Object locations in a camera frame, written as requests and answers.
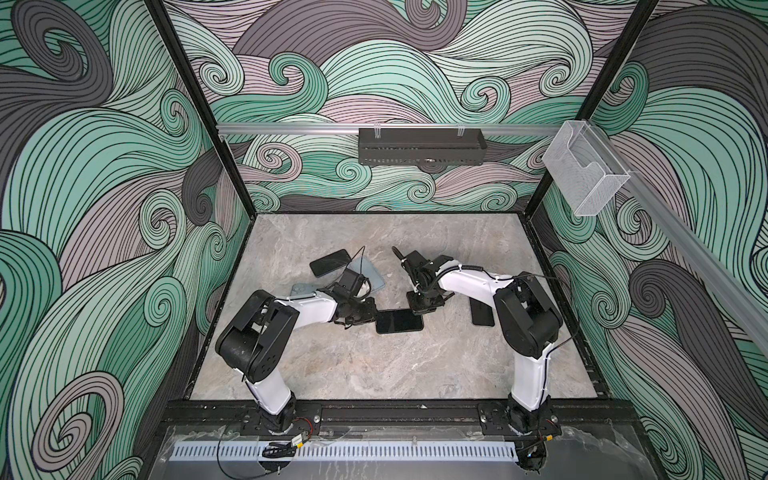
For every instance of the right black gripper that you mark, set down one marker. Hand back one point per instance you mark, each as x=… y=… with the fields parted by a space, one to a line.
x=433 y=307

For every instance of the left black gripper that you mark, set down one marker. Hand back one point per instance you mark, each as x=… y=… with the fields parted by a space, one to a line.
x=369 y=314

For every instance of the black phone case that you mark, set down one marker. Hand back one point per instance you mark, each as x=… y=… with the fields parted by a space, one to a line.
x=398 y=321

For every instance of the black smartphone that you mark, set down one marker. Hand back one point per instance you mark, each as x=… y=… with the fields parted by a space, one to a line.
x=330 y=263
x=481 y=314

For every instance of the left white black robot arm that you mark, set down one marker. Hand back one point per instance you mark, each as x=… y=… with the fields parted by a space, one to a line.
x=253 y=342

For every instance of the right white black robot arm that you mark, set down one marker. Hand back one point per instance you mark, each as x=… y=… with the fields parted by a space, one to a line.
x=529 y=321

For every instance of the light blue phone case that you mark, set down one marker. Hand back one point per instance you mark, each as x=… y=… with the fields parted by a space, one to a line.
x=303 y=290
x=365 y=267

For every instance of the black wall tray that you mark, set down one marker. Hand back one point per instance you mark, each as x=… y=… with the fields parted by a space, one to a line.
x=421 y=146

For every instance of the white slotted cable duct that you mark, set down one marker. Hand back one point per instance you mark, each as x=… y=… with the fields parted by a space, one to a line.
x=457 y=451

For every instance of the clear acrylic wall holder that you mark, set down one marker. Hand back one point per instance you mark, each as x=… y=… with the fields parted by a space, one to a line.
x=585 y=166

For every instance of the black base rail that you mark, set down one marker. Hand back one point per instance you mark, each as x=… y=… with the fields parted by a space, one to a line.
x=490 y=416

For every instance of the right aluminium rail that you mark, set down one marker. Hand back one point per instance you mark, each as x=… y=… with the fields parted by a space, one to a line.
x=686 y=213

